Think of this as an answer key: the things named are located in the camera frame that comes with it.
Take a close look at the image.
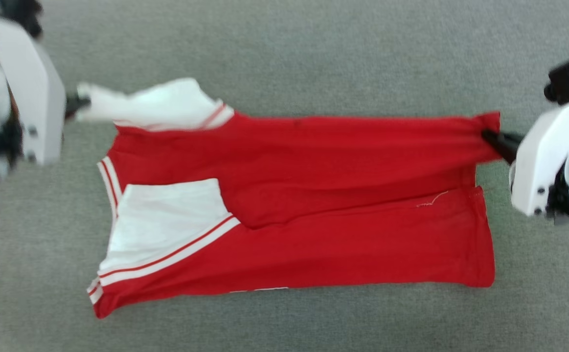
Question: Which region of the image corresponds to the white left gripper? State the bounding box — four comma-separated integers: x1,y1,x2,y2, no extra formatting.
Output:
0,10,91,167

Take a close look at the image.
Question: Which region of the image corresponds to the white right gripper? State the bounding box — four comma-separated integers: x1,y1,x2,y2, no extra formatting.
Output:
481,95,569,217

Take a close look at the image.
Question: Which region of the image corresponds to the red white basketball jersey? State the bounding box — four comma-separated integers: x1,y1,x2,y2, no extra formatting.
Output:
75,77,502,319

